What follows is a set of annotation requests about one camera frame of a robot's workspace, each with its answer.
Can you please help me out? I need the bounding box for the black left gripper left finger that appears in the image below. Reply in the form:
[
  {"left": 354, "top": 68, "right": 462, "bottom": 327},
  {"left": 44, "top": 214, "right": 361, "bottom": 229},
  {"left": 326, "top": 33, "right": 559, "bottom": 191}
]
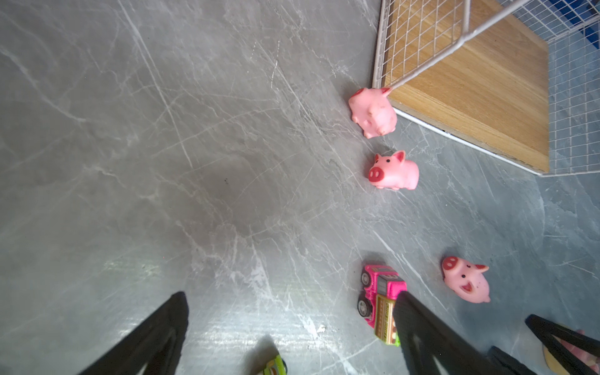
[{"left": 81, "top": 292, "right": 189, "bottom": 374}]

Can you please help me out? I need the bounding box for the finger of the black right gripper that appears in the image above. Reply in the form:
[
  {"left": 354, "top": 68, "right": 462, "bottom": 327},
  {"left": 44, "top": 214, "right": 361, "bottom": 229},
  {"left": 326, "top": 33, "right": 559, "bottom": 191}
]
[
  {"left": 487, "top": 346, "right": 536, "bottom": 375},
  {"left": 525, "top": 314, "right": 599, "bottom": 374}
]

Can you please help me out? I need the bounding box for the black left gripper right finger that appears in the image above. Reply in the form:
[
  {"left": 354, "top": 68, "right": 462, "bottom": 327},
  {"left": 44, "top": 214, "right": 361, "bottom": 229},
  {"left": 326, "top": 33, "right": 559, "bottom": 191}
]
[{"left": 393, "top": 292, "right": 508, "bottom": 374}]

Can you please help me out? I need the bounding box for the pink pig toy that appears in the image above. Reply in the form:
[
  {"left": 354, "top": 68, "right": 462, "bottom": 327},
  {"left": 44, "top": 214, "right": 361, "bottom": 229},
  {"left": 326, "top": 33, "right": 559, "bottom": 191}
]
[
  {"left": 348, "top": 87, "right": 398, "bottom": 139},
  {"left": 442, "top": 256, "right": 491, "bottom": 304},
  {"left": 367, "top": 151, "right": 420, "bottom": 191}
]

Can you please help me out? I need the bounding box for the white wire wooden shelf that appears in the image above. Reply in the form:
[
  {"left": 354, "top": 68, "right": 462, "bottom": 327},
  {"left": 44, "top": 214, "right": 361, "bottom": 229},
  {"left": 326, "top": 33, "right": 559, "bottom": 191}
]
[{"left": 372, "top": 1, "right": 599, "bottom": 177}]

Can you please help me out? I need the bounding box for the pink round cake toy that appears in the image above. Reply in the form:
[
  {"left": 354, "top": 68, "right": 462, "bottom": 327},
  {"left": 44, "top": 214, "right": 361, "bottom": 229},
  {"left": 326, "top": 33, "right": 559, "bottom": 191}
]
[{"left": 542, "top": 329, "right": 600, "bottom": 375}]

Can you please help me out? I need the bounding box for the pink toy truck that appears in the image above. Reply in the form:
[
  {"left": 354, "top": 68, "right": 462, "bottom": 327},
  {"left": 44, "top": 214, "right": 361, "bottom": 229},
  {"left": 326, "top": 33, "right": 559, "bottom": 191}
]
[{"left": 357, "top": 265, "right": 407, "bottom": 347}]

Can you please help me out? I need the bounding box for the orange green toy car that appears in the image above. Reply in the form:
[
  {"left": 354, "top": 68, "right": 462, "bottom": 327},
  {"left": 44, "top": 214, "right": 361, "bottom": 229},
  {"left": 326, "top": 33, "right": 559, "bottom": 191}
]
[{"left": 258, "top": 355, "right": 288, "bottom": 375}]

